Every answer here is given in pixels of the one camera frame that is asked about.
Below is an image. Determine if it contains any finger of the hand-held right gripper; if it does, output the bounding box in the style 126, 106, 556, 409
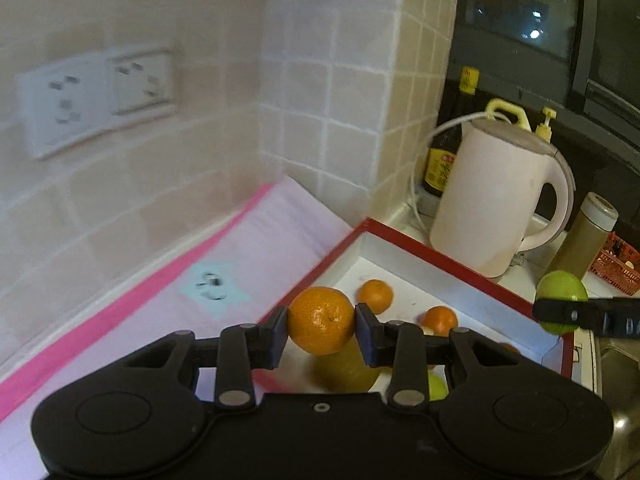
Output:
532, 296, 640, 339

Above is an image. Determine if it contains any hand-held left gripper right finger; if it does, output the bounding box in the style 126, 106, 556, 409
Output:
354, 303, 523, 408

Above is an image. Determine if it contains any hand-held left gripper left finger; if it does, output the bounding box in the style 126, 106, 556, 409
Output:
122, 305, 291, 407

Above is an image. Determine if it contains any small green fruit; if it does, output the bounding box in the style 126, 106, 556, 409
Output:
536, 270, 590, 335
427, 370, 449, 402

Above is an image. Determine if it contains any large orange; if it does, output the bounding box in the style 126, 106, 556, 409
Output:
312, 337, 393, 393

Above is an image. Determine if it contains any red cardboard box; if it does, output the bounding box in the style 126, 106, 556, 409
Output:
257, 216, 576, 393

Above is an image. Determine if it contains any red plastic basket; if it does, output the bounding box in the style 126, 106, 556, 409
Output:
589, 232, 640, 296

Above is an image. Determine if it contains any olive bottle with white cap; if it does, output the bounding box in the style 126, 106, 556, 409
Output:
544, 191, 620, 281

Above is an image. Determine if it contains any pink printed blanket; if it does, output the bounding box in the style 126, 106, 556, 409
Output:
0, 175, 356, 480

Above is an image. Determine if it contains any white electric kettle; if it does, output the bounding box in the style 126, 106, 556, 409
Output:
430, 119, 576, 278

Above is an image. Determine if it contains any yellow pump dispenser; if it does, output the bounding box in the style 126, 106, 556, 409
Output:
536, 106, 558, 143

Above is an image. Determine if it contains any dark soy sauce bottle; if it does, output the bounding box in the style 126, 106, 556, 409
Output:
423, 66, 481, 198

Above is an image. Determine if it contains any dark window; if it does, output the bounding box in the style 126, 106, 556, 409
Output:
450, 0, 640, 148

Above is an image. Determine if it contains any yellow jug handle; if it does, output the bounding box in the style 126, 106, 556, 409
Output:
486, 98, 532, 131

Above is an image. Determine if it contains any white power cable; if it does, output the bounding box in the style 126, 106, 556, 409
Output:
409, 111, 521, 228

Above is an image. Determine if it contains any white wall socket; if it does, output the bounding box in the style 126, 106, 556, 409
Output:
17, 57, 115, 161
102, 49, 178, 117

